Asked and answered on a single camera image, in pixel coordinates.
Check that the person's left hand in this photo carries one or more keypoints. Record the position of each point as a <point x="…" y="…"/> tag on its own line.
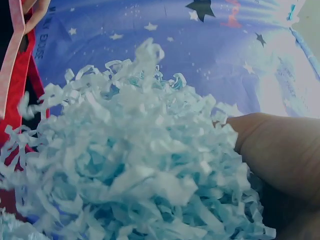
<point x="37" y="15"/>

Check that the person's right hand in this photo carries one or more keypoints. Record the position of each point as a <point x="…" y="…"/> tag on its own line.
<point x="287" y="160"/>

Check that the person's left fingers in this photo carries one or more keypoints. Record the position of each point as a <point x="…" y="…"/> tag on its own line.
<point x="37" y="15"/>

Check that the bunch of light blue shredded paper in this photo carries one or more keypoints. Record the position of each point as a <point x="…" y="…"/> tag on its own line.
<point x="140" y="160"/>

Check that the pink ribbon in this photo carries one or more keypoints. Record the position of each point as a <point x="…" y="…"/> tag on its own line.
<point x="13" y="57"/>

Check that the red gift box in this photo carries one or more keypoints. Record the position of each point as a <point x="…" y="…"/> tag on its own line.
<point x="18" y="82"/>

